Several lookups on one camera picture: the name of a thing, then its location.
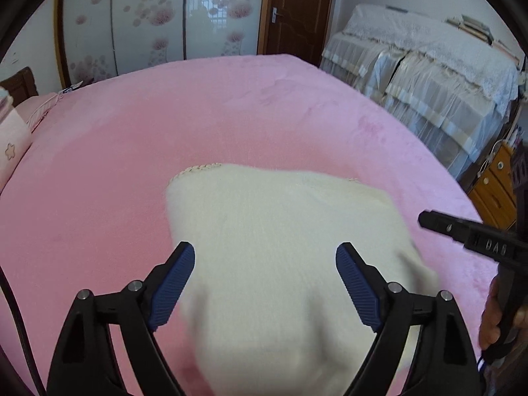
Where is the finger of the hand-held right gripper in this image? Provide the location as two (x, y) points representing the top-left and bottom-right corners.
(418, 210), (475, 250)

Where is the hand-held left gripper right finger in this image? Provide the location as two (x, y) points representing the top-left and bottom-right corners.
(335, 242), (481, 396)

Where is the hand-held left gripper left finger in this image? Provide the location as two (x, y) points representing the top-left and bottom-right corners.
(46, 241), (196, 396)

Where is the white knit cardigan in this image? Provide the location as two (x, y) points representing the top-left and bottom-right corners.
(165, 163), (439, 396)

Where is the person's right hand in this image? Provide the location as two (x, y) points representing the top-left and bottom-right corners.
(478, 274), (505, 351)

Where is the wooden drawer cabinet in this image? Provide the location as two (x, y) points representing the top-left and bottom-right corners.
(468, 140), (518, 232)

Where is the pink fleece bed blanket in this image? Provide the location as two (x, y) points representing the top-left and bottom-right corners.
(0, 53), (502, 396)

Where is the white lace covered furniture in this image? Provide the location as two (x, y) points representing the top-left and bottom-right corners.
(319, 4), (520, 178)

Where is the stack of books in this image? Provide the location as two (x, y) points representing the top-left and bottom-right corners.
(445, 14), (520, 67)

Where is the pink flower pillow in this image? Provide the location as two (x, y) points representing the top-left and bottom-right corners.
(0, 86), (34, 192)

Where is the dark wooden headboard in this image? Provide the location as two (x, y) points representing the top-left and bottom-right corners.
(0, 67), (39, 106)

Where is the brown wooden door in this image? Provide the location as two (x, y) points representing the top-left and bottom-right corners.
(262, 0), (339, 67)

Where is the floral sliding door wardrobe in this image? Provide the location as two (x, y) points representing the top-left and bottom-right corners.
(53, 0), (269, 91)

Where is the black cable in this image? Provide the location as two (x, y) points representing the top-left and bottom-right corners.
(0, 266), (46, 396)

